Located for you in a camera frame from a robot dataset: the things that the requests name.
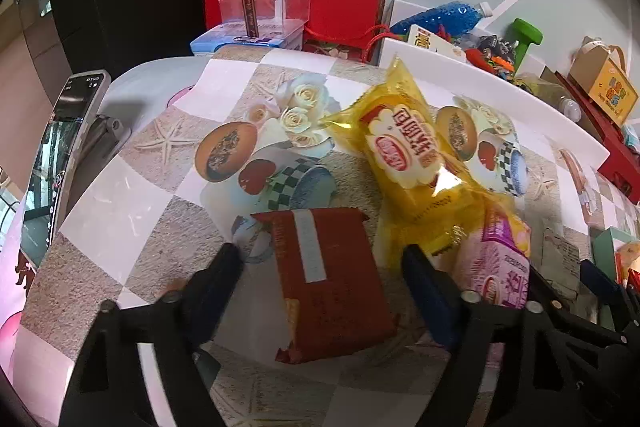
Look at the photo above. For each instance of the patterned tablecloth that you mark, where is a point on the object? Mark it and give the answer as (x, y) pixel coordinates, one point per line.
(148, 221)

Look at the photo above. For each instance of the pink bread packet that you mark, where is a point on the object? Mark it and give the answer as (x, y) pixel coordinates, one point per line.
(493, 260)

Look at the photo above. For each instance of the clear plastic bottle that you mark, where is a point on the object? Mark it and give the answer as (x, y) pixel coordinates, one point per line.
(552, 93)

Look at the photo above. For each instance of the small dark red packet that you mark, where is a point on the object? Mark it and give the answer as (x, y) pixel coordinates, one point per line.
(333, 294)

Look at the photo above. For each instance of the red box with cutout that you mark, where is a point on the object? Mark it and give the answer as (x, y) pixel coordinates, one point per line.
(622, 166)

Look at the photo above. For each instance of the yellow bread packet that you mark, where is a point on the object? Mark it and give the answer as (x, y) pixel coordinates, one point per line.
(431, 196)

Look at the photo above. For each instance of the yellow card box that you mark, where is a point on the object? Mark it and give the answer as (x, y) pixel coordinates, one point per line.
(425, 39)

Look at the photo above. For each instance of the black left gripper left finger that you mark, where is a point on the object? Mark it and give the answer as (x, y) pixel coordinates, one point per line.
(179, 323)

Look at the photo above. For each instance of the light blue flat box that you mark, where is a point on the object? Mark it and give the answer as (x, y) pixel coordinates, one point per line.
(228, 35)

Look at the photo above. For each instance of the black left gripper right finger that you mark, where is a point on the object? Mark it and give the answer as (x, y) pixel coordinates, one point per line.
(453, 323)

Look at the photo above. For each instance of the cream printed snack bag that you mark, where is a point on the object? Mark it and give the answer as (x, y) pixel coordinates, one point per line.
(560, 265)

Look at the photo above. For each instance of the smartphone on stand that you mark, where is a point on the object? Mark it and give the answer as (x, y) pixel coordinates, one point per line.
(56, 161)

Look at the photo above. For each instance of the colourful toy pile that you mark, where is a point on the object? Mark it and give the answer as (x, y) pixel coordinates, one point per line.
(490, 53)

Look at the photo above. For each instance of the blue bead bottle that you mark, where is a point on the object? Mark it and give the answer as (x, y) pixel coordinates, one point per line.
(456, 17)

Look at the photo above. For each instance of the yellow handled gift box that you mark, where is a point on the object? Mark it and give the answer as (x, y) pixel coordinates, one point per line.
(600, 69)

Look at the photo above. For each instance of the white foam board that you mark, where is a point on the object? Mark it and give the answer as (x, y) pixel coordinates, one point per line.
(437, 74)

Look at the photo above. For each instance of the green dumbbell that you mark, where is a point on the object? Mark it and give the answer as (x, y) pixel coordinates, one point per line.
(525, 34)

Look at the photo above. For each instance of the teal rimmed white tray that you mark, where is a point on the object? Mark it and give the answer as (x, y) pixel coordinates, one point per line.
(615, 253)

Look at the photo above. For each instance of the clear plastic box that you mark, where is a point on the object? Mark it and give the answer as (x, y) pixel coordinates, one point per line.
(258, 17)

